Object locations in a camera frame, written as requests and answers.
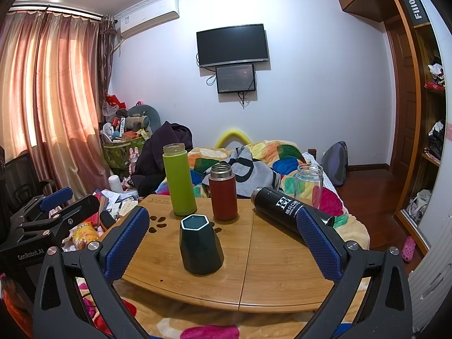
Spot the wooden folding table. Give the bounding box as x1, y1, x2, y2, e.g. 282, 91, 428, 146
122, 194, 371, 314

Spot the grey backpack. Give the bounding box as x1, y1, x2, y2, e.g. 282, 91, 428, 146
321, 141, 349, 187

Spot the grey printed cloth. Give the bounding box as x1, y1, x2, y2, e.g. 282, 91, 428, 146
202, 145, 281, 198

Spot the dark purple clothing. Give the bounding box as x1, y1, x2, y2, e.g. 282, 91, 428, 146
131, 121, 194, 198

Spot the black printed thermos flask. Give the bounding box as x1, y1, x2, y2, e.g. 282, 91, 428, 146
251, 186, 336, 246

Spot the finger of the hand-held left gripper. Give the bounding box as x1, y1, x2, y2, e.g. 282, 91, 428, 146
19, 194, 101, 241
10, 187, 74, 228

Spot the wall-mounted black television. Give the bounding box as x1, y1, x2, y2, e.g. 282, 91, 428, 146
196, 24, 270, 68

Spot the dark green hexagonal cup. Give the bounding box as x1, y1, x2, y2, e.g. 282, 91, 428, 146
179, 214, 225, 276

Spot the grey plush toy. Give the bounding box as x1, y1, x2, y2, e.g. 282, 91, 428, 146
127, 105, 162, 132

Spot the green bottle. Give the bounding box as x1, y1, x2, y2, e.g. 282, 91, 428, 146
162, 143, 197, 217

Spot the pink curtain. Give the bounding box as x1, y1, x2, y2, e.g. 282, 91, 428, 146
0, 5, 118, 198

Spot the clear glass cup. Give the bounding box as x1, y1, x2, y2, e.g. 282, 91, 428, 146
294, 164, 324, 210

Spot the small wall-mounted monitor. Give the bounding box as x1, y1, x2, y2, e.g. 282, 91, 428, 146
216, 63, 257, 94

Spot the yellow foam tube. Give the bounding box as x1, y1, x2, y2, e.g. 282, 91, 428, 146
215, 130, 255, 149

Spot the white ribbed panel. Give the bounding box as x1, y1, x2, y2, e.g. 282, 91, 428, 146
408, 169, 452, 333

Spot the black mesh office chair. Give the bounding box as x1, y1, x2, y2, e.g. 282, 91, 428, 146
0, 150, 57, 216

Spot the pile of papers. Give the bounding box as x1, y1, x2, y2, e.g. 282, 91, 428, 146
94, 189, 142, 220

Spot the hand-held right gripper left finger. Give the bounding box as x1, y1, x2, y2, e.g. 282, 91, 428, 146
32, 205, 152, 339

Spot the white air conditioner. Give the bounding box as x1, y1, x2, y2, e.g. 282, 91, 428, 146
120, 0, 179, 38

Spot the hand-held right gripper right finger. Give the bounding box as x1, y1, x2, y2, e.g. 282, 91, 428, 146
296, 205, 414, 339

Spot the black printed box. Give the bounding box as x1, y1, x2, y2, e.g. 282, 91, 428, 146
403, 0, 431, 29

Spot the red thermos flask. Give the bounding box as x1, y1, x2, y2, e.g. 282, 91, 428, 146
208, 163, 238, 221

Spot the red bag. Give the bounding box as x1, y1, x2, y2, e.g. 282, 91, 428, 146
106, 94, 127, 112

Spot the green basket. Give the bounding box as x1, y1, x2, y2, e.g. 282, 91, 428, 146
102, 138, 147, 170

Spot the pink clog shoe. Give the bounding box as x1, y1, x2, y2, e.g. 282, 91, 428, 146
401, 236, 416, 262

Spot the wooden wardrobe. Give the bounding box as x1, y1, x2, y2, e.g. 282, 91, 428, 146
334, 0, 452, 255

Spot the yellow snack packet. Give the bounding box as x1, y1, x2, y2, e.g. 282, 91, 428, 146
71, 221, 99, 249

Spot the grey handbag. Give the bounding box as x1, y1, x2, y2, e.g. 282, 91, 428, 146
408, 190, 432, 224

